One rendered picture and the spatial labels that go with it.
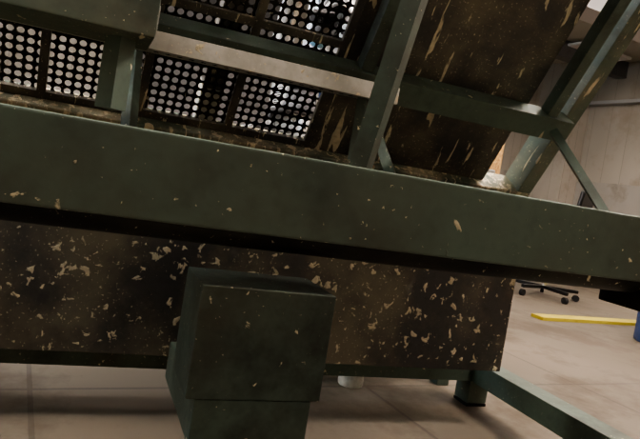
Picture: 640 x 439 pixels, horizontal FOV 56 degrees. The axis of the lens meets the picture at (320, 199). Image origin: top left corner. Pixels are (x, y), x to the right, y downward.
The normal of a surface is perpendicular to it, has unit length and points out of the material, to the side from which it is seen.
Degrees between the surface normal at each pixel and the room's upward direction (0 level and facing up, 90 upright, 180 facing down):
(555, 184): 90
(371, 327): 90
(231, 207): 90
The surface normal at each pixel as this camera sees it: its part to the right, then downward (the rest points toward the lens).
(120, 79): 0.90, 0.16
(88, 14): 0.36, 0.08
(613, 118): -0.88, -0.13
